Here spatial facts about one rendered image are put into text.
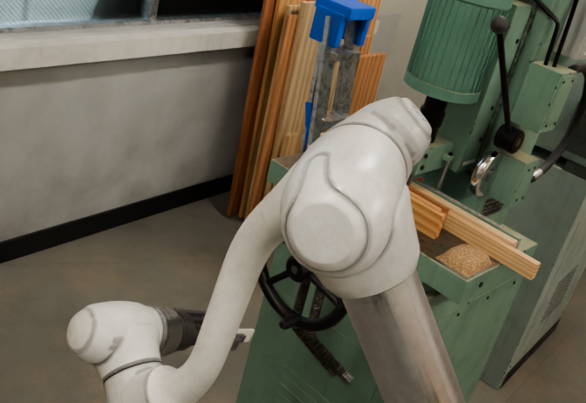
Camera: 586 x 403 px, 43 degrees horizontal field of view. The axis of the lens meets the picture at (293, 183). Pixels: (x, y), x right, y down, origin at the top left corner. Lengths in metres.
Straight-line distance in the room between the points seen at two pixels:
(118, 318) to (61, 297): 1.52
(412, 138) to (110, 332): 0.59
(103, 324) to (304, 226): 0.54
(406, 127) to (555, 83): 0.88
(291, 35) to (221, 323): 2.11
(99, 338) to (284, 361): 0.86
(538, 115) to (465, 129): 0.17
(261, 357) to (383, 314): 1.21
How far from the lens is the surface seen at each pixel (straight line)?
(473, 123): 1.81
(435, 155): 1.80
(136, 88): 2.97
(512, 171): 1.86
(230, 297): 1.14
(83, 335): 1.27
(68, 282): 2.86
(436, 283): 1.65
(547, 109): 1.82
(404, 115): 0.98
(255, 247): 1.11
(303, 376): 1.99
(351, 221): 0.79
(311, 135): 2.70
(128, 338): 1.28
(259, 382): 2.13
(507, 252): 1.72
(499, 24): 1.53
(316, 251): 0.81
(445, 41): 1.64
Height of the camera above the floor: 1.64
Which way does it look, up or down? 25 degrees down
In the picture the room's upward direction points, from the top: 15 degrees clockwise
